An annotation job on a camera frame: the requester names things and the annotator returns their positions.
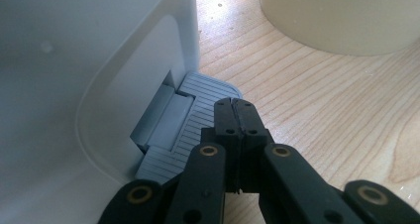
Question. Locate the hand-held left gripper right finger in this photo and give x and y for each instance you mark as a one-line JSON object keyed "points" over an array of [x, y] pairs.
{"points": [[251, 125]]}

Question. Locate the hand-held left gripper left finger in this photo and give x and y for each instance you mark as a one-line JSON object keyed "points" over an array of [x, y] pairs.
{"points": [[228, 121]]}

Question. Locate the white pedal bin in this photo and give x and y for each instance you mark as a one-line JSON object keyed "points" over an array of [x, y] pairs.
{"points": [[66, 85]]}

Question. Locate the cream round container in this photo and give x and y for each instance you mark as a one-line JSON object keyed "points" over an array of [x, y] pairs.
{"points": [[343, 16]]}

